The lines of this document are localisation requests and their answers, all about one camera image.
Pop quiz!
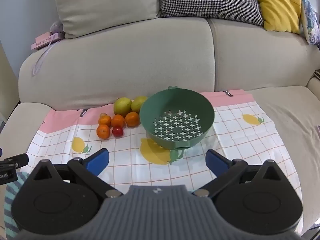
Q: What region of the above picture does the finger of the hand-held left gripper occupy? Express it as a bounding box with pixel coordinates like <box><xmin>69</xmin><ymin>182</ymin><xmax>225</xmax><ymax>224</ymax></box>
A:
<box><xmin>0</xmin><ymin>154</ymin><xmax>29</xmax><ymax>167</ymax></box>

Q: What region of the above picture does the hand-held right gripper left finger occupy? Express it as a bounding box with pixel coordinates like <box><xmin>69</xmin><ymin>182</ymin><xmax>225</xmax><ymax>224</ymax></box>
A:
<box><xmin>25</xmin><ymin>148</ymin><xmax>123</xmax><ymax>198</ymax></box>

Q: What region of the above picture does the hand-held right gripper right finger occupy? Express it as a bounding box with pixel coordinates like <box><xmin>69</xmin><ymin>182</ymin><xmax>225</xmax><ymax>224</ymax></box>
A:
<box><xmin>192</xmin><ymin>149</ymin><xmax>293</xmax><ymax>198</ymax></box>

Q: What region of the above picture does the small orange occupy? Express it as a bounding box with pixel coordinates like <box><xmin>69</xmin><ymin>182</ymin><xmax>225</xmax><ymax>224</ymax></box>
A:
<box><xmin>98</xmin><ymin>115</ymin><xmax>112</xmax><ymax>127</ymax></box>

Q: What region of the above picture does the large orange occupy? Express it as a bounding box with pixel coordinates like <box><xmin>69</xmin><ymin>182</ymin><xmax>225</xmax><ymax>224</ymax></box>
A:
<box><xmin>125</xmin><ymin>111</ymin><xmax>140</xmax><ymax>127</ymax></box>

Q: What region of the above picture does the green apple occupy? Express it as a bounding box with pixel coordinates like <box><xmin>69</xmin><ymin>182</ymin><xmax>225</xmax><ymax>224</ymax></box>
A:
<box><xmin>114</xmin><ymin>97</ymin><xmax>132</xmax><ymax>117</ymax></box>

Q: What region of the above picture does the yellow-green pear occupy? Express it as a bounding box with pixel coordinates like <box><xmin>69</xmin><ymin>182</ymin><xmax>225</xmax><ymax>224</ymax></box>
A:
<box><xmin>131</xmin><ymin>96</ymin><xmax>148</xmax><ymax>114</ymax></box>

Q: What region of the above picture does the green colander bowl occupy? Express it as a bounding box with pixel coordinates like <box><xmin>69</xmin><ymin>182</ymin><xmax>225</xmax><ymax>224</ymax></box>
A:
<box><xmin>139</xmin><ymin>86</ymin><xmax>215</xmax><ymax>153</ymax></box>

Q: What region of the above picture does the teal striped clothing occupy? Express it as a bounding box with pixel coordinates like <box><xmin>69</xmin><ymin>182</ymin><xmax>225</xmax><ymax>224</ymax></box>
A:
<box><xmin>4</xmin><ymin>171</ymin><xmax>28</xmax><ymax>240</ymax></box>

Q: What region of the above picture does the pink checked lemon-print cloth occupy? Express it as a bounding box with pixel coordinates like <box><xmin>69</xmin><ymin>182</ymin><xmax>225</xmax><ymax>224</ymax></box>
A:
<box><xmin>25</xmin><ymin>89</ymin><xmax>304</xmax><ymax>230</ymax></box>

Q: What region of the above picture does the beige sofa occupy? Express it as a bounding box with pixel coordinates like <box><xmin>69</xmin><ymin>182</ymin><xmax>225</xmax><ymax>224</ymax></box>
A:
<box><xmin>0</xmin><ymin>17</ymin><xmax>320</xmax><ymax>233</ymax></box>

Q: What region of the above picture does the lilac ribbon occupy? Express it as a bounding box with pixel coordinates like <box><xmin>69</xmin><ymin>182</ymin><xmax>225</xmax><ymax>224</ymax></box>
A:
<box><xmin>32</xmin><ymin>39</ymin><xmax>54</xmax><ymax>76</ymax></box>

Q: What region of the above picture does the pink gift box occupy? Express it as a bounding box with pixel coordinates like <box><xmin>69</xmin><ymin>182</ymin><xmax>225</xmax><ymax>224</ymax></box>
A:
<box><xmin>31</xmin><ymin>32</ymin><xmax>66</xmax><ymax>51</ymax></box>

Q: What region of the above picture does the grey plush toy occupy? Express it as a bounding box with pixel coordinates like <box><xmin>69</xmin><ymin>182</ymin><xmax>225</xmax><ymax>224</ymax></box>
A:
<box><xmin>49</xmin><ymin>20</ymin><xmax>65</xmax><ymax>37</ymax></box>

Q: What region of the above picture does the beige cushion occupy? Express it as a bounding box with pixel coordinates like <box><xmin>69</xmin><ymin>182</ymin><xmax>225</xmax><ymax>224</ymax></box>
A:
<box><xmin>50</xmin><ymin>0</ymin><xmax>160</xmax><ymax>39</ymax></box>

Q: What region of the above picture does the yellow cushion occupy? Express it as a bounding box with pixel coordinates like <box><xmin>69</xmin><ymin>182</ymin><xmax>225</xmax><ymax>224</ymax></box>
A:
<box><xmin>253</xmin><ymin>0</ymin><xmax>303</xmax><ymax>34</ymax></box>

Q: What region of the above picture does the floral cushion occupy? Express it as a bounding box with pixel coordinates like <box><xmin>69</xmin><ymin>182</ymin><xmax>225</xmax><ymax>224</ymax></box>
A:
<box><xmin>300</xmin><ymin>0</ymin><xmax>320</xmax><ymax>46</ymax></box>

